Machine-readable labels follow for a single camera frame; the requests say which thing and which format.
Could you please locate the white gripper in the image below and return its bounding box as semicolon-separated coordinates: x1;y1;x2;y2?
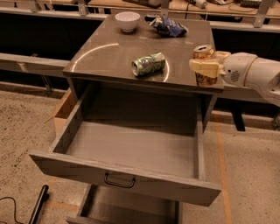
189;51;257;87

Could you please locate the orange soda can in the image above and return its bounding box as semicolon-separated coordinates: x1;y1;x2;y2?
193;45;217;88

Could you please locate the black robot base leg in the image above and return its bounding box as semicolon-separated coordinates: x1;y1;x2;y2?
28;185;49;224

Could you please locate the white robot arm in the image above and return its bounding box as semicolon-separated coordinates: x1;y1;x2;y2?
189;51;280;106

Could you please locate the green soda can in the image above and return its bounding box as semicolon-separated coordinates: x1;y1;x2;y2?
131;52;165;77

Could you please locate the grey cabinet with counter top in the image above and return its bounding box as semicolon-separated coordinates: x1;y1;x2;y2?
63;15;223;124

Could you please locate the grey open top drawer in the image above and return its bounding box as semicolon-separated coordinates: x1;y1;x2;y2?
30;84;221;207

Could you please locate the grey open drawer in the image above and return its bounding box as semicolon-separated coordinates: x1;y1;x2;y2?
66;185;180;224
30;84;221;207

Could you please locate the grey open lower drawer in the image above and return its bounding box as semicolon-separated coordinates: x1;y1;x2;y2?
66;185;180;224

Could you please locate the blue chip bag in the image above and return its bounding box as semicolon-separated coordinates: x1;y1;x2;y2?
150;16;188;38

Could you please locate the wooden back workbench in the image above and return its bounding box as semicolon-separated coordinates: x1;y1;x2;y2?
0;0;280;18

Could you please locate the white ceramic bowl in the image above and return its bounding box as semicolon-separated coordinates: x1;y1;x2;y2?
115;11;141;32

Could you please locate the cardboard box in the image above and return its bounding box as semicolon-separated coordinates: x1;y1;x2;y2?
45;88;75;134

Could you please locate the black drawer handle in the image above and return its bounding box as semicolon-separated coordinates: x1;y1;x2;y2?
104;172;136;189

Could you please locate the grey metal rail shelf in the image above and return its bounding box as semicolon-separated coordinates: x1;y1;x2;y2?
0;53;69;77

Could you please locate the black floor cable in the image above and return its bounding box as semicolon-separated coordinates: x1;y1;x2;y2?
0;197;24;224

